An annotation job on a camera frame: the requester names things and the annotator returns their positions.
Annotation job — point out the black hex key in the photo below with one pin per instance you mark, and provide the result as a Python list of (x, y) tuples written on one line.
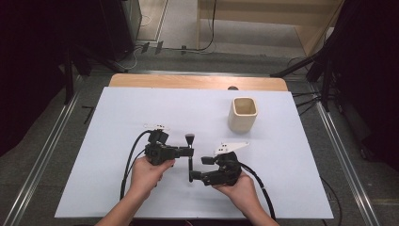
[(89, 116)]

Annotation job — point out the black makeup brush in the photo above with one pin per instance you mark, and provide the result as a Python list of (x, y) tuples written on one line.
[(189, 139)]

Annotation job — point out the white table board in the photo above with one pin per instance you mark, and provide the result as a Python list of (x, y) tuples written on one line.
[(188, 106)]

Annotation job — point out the black metal stand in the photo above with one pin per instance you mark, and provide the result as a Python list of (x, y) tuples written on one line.
[(68, 81), (326, 84)]

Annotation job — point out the beige square cup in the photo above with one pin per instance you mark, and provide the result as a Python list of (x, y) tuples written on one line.
[(241, 122)]

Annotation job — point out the person's right hand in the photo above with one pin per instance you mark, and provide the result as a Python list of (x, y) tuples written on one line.
[(243, 194)]

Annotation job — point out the person's left hand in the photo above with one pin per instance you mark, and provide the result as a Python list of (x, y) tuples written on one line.
[(146, 177)]

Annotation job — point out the light wooden shelf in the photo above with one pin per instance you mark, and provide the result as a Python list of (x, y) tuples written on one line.
[(269, 12)]

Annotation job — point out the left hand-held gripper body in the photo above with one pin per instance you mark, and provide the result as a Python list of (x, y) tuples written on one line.
[(160, 150)]

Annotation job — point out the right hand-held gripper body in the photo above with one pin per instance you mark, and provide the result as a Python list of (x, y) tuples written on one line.
[(224, 171)]

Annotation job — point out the dark curtain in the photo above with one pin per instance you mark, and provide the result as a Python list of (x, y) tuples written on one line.
[(370, 78), (31, 62)]

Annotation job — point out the black cabinet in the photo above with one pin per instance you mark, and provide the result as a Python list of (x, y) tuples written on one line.
[(119, 28)]

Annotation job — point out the aluminium floor rail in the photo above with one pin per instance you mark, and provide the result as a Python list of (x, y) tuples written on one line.
[(40, 160), (345, 163)]

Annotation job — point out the dark table grommet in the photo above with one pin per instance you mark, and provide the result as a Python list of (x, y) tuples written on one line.
[(232, 88)]

